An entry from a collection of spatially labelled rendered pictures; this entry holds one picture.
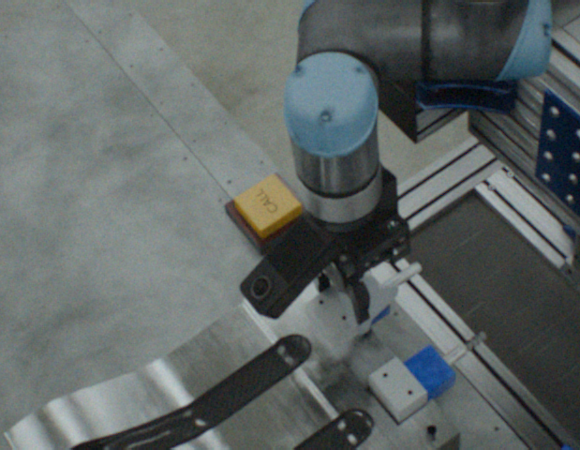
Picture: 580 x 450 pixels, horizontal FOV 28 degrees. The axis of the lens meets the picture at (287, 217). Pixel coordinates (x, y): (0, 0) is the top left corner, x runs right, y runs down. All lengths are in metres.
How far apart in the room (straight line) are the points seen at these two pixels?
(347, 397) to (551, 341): 0.85
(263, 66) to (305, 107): 1.72
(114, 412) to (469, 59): 0.51
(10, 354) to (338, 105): 0.62
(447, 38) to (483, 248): 1.11
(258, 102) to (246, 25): 0.23
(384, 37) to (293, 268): 0.23
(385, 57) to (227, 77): 1.64
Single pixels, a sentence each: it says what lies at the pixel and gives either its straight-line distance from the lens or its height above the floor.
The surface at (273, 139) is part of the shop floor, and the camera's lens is 2.53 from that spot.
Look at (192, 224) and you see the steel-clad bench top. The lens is 1.46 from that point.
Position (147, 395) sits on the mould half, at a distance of 1.25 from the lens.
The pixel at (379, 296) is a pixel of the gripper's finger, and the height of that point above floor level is 0.96.
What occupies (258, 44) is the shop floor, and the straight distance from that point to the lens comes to 2.71.
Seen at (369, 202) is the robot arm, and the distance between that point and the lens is 1.05.
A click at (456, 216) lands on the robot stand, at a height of 0.21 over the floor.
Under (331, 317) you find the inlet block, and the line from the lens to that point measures 1.23.
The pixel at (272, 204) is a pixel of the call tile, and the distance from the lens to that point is 1.41.
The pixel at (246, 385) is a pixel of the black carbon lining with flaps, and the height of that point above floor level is 0.88.
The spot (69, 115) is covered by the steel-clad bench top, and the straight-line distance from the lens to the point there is 1.60.
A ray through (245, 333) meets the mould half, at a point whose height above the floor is 0.89.
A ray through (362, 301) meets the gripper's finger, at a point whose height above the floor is 1.00.
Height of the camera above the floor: 2.00
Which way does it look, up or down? 56 degrees down
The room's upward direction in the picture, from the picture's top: 11 degrees counter-clockwise
